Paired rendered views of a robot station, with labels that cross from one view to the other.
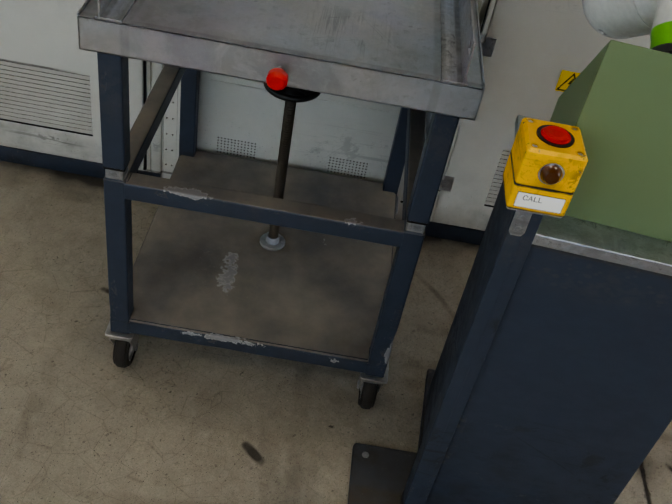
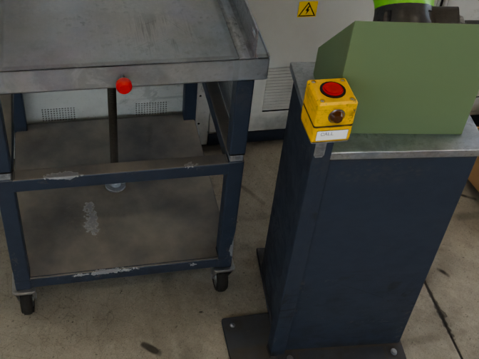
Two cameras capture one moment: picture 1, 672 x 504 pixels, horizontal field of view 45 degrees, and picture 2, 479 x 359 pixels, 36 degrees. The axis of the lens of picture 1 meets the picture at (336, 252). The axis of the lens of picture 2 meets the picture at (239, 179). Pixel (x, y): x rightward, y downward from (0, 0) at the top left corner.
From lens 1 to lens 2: 38 cm
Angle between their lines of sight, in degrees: 11
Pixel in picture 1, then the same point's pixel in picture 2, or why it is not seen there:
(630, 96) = (373, 52)
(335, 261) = (168, 187)
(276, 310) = (137, 238)
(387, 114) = not seen: hidden behind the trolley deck
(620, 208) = (380, 120)
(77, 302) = not seen: outside the picture
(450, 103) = (248, 72)
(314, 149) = (122, 100)
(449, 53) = (236, 33)
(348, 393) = (204, 283)
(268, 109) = not seen: hidden behind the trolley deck
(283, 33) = (115, 48)
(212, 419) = (112, 333)
